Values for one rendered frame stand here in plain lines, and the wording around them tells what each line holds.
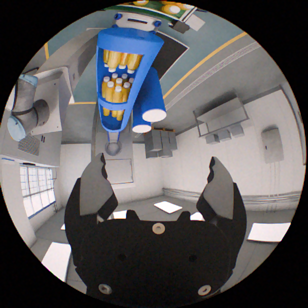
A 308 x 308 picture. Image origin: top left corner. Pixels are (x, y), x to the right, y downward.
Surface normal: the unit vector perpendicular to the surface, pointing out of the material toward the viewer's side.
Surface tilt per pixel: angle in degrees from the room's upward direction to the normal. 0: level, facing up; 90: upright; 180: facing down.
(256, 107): 90
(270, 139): 90
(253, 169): 90
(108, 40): 33
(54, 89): 44
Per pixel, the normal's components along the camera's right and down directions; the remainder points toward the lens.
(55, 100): 0.32, 0.59
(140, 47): 0.37, 0.93
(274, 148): -0.89, 0.03
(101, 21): 0.10, 0.99
